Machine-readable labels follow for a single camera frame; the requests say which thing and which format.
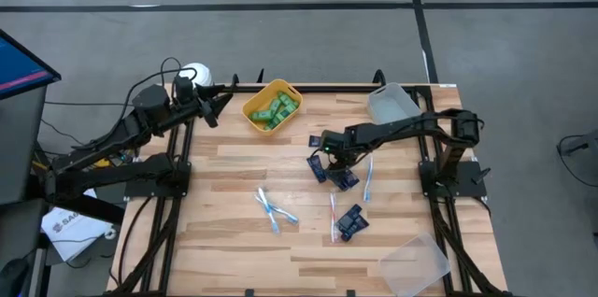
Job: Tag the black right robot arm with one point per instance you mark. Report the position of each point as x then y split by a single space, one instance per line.
402 129

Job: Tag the grey plastic bin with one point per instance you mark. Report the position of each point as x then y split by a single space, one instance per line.
390 103

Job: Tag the small green bottle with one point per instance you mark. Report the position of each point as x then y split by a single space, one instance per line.
260 115
275 105
286 100
289 109
273 123

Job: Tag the monitor with blue screen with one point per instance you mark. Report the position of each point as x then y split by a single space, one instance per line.
18 70

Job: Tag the yellow plastic bin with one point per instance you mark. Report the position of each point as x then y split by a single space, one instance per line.
280 86

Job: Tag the black support beam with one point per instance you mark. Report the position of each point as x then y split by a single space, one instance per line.
93 210

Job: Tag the clear plastic container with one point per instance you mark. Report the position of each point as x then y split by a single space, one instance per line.
413 264

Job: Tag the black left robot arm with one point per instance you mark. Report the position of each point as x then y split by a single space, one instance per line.
117 133

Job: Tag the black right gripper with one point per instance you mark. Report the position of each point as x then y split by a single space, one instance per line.
334 142

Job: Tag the white wipes canister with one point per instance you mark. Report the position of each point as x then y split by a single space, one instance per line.
198 73

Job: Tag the black metal table frame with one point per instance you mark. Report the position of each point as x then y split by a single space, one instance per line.
327 88

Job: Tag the grey cabinet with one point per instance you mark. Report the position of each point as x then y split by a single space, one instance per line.
18 147

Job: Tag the bagged red toothbrush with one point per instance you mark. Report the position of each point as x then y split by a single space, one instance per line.
333 216

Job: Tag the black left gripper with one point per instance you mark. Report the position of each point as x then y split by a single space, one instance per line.
191 94

